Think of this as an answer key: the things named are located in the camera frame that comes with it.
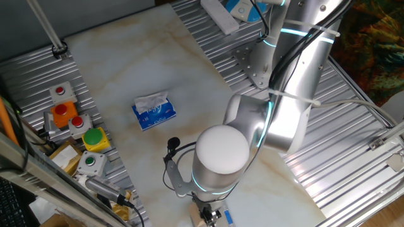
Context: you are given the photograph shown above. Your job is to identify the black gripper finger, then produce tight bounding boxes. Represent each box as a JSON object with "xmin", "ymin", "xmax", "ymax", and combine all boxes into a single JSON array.
[
  {"xmin": 210, "ymin": 209, "xmax": 222, "ymax": 226},
  {"xmin": 199, "ymin": 211, "xmax": 211, "ymax": 227}
]

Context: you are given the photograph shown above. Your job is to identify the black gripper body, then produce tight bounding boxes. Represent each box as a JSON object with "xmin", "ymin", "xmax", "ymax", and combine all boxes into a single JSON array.
[{"xmin": 192, "ymin": 194, "xmax": 227, "ymax": 219}]

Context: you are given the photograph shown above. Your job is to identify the gold foil package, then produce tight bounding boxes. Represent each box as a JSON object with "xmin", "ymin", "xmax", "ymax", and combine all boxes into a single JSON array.
[{"xmin": 109, "ymin": 189, "xmax": 134, "ymax": 222}]

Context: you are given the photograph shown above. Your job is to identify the blue tissue pack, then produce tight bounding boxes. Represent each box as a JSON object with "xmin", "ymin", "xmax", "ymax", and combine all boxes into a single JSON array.
[{"xmin": 131, "ymin": 91, "xmax": 177, "ymax": 132}]

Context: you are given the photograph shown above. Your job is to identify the grey ribbed handheld device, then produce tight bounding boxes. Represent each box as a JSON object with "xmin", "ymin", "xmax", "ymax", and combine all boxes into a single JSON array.
[{"xmin": 85, "ymin": 175, "xmax": 128, "ymax": 206}]

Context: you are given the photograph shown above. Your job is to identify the grey box green button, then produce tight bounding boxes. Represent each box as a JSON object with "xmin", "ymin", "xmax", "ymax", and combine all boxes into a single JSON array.
[{"xmin": 76, "ymin": 150, "xmax": 108, "ymax": 177}]

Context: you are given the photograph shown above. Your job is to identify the yellow box green button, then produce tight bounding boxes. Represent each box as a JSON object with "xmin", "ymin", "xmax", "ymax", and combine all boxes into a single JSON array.
[{"xmin": 81, "ymin": 127, "xmax": 111, "ymax": 153}]

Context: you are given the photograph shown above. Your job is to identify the white zip tie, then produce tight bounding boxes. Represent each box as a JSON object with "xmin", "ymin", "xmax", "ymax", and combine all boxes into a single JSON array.
[
  {"xmin": 283, "ymin": 18, "xmax": 342, "ymax": 38},
  {"xmin": 267, "ymin": 88, "xmax": 321, "ymax": 107}
]

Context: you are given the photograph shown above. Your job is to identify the brown cardboard box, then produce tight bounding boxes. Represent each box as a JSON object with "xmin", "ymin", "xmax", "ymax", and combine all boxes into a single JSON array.
[{"xmin": 40, "ymin": 211, "xmax": 88, "ymax": 227}]

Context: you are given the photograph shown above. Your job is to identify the grey box red button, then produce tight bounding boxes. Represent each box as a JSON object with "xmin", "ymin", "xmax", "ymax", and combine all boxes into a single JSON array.
[
  {"xmin": 68, "ymin": 113, "xmax": 94, "ymax": 140},
  {"xmin": 49, "ymin": 81, "xmax": 78, "ymax": 106}
]

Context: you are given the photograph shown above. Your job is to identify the orange box red button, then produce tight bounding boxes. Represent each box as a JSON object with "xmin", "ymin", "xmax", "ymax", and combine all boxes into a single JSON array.
[{"xmin": 50, "ymin": 100, "xmax": 79, "ymax": 129}]

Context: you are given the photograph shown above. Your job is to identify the silver metal box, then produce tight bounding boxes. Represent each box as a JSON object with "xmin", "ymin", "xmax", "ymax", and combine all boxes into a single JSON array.
[{"xmin": 43, "ymin": 111, "xmax": 60, "ymax": 134}]

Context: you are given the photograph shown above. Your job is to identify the white power strip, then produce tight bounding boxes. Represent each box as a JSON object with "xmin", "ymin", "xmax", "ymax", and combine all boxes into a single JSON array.
[{"xmin": 200, "ymin": 0, "xmax": 240, "ymax": 35}]

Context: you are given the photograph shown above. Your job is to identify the black keyboard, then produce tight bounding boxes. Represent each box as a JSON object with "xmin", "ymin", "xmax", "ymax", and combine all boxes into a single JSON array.
[{"xmin": 0, "ymin": 178, "xmax": 28, "ymax": 227}]

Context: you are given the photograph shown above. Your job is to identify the blue and white device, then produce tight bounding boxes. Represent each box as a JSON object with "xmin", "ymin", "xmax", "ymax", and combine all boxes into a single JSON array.
[{"xmin": 225, "ymin": 0, "xmax": 269, "ymax": 23}]

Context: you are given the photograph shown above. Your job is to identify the orange pole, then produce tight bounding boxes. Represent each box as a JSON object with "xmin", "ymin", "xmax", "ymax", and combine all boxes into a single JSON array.
[{"xmin": 0, "ymin": 97, "xmax": 20, "ymax": 146}]

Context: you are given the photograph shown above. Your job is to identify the colourful patterned cloth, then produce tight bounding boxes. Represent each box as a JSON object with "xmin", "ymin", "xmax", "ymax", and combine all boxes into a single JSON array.
[{"xmin": 330, "ymin": 0, "xmax": 404, "ymax": 107}]

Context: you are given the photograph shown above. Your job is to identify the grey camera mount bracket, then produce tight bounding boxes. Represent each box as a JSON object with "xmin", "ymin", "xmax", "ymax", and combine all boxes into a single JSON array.
[{"xmin": 165, "ymin": 159, "xmax": 194, "ymax": 198}]

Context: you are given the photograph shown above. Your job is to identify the black handheld device cable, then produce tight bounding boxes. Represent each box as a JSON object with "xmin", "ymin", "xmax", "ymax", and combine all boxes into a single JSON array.
[{"xmin": 125, "ymin": 200, "xmax": 146, "ymax": 227}]

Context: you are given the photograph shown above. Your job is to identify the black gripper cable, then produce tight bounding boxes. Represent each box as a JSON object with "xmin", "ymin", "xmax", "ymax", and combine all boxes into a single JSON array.
[
  {"xmin": 162, "ymin": 137, "xmax": 198, "ymax": 192},
  {"xmin": 268, "ymin": 0, "xmax": 354, "ymax": 91}
]

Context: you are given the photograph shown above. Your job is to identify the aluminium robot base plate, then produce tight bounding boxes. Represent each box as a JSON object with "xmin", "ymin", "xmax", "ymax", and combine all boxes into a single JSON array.
[{"xmin": 233, "ymin": 40, "xmax": 276, "ymax": 90}]

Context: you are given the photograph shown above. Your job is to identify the aluminium frame bar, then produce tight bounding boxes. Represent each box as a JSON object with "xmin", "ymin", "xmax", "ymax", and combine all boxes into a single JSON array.
[{"xmin": 0, "ymin": 132, "xmax": 128, "ymax": 227}]

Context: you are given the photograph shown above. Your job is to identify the small metal bracket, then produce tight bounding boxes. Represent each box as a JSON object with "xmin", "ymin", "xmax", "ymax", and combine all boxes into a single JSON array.
[{"xmin": 368, "ymin": 137, "xmax": 385, "ymax": 151}]

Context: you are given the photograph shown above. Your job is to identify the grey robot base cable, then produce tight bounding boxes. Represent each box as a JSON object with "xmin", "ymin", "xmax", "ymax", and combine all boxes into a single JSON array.
[{"xmin": 314, "ymin": 99, "xmax": 399, "ymax": 127}]

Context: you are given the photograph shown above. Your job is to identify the aluminium profile post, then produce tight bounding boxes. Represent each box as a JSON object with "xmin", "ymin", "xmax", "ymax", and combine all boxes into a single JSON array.
[{"xmin": 26, "ymin": 0, "xmax": 69, "ymax": 61}]

